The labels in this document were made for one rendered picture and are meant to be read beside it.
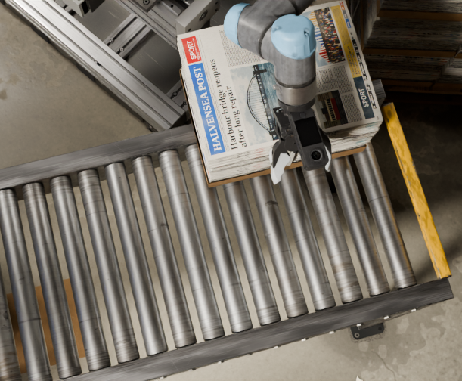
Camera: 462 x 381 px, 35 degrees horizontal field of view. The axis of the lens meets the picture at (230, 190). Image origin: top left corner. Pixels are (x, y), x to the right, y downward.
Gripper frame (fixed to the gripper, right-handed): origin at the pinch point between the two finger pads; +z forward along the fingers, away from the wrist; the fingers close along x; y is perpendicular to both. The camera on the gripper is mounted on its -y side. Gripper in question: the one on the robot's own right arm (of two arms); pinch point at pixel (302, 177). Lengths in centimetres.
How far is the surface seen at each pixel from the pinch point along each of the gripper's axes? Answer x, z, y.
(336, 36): -15.0, -16.3, 22.0
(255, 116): 6.4, -9.5, 11.0
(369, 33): -42, 19, 69
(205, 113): 16.1, -11.0, 13.5
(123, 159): 35.3, 8.2, 27.1
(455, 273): -62, 97, 32
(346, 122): -11.5, -6.5, 5.8
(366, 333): -26, 103, 22
